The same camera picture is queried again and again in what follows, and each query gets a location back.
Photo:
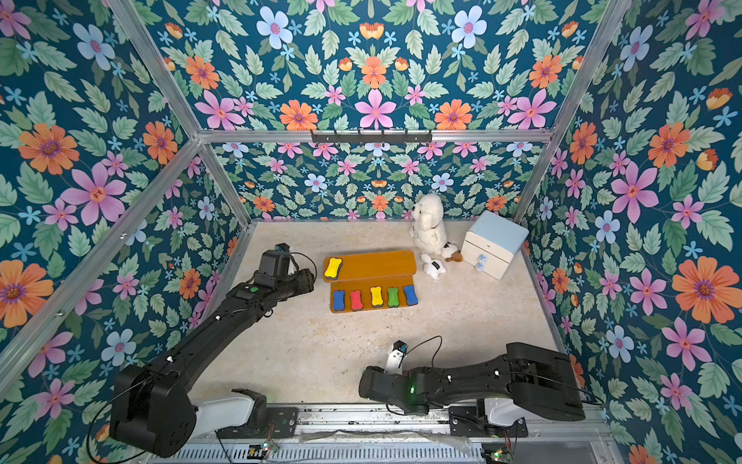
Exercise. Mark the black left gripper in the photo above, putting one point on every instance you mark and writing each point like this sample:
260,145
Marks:
304,280

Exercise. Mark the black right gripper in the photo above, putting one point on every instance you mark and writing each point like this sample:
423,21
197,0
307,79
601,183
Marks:
368,383

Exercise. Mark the yellow eraser shelf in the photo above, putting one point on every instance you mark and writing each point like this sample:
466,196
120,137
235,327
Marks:
332,268
377,299

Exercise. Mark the blue eraser shelf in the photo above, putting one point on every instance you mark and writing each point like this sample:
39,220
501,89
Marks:
410,296
338,301

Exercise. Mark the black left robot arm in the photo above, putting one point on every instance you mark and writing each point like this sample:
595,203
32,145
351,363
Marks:
151,409

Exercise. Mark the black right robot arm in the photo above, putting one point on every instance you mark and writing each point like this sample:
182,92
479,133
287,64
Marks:
534,379

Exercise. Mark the orange wooden two-tier shelf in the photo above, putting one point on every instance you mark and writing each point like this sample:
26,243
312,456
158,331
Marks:
361,271

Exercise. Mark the red eraser lower shelf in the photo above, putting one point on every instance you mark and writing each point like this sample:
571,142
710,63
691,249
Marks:
356,300

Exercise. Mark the green eraser lower shelf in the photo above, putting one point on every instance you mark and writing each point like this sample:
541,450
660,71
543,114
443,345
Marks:
393,297

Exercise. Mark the large cream plush dog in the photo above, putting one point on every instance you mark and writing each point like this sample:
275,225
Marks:
427,229

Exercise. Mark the small brown white plush toy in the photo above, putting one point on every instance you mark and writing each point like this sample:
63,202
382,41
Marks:
451,253

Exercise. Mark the white three drawer cabinet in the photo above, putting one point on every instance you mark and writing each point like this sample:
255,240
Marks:
496,237

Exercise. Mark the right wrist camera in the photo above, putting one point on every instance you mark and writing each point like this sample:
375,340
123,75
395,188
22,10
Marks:
396,356

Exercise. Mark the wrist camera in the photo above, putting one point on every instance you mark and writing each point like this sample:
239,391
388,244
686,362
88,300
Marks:
275,266
396,356

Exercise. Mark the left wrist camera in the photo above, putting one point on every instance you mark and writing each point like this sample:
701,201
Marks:
275,266

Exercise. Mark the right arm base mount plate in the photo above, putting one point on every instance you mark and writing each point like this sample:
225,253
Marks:
470,421

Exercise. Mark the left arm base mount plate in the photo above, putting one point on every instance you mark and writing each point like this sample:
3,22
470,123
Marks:
267,422

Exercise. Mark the black wall hook rail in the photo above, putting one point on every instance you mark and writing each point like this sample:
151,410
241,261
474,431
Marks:
362,137

